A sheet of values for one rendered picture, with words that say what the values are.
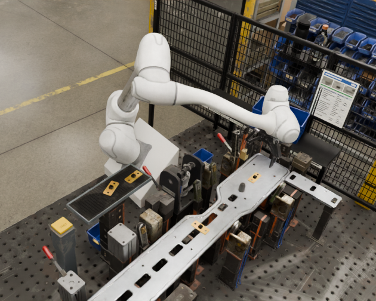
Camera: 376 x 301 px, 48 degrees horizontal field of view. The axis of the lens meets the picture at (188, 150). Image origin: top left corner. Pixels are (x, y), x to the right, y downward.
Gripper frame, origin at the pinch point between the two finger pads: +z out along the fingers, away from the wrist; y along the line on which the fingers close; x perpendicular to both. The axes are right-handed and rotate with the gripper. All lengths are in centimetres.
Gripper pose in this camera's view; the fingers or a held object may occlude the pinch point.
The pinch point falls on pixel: (259, 158)
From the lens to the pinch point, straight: 216.4
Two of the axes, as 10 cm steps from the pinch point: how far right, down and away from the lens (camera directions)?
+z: -1.0, 7.6, 6.4
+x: 6.3, -4.5, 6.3
